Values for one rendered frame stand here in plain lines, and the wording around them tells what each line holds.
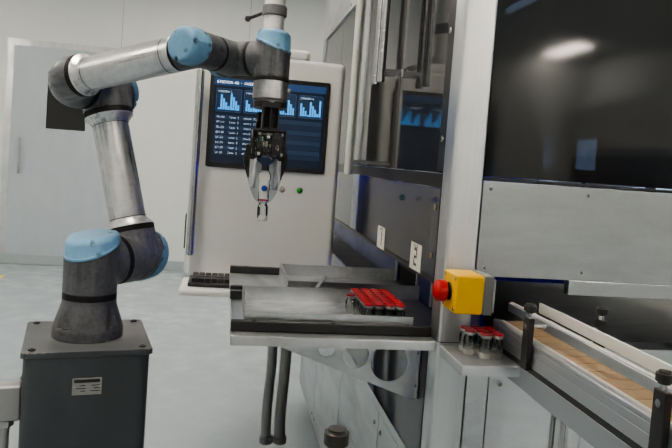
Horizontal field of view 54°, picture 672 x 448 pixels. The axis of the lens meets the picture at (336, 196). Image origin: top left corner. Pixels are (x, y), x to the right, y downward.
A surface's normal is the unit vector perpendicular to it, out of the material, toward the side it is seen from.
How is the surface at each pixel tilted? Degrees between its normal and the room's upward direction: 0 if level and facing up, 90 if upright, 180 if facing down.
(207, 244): 90
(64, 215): 90
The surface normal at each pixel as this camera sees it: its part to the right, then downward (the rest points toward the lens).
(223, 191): 0.17, 0.07
